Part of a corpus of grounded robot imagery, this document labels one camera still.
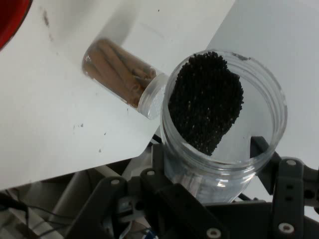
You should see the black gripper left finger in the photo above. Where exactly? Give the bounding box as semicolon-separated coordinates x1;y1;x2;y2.
64;144;227;239

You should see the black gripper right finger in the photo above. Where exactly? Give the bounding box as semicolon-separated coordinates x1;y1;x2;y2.
250;136;319;239

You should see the clear plastic jar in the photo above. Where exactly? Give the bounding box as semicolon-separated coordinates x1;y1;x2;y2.
159;49;289;204

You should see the black seed pile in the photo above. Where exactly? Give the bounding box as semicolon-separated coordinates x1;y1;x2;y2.
167;51;245;157

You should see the white table leg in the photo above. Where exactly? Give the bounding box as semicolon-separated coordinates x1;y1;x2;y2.
53;171;105;225

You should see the cinnamon stick jar white lid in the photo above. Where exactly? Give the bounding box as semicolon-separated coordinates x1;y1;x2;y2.
81;38;170;120

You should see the red bowl black rim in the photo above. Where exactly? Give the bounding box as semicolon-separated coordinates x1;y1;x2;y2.
0;0;33;49

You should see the thin black tangled cable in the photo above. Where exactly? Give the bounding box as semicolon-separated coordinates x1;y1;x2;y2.
0;191;75;235

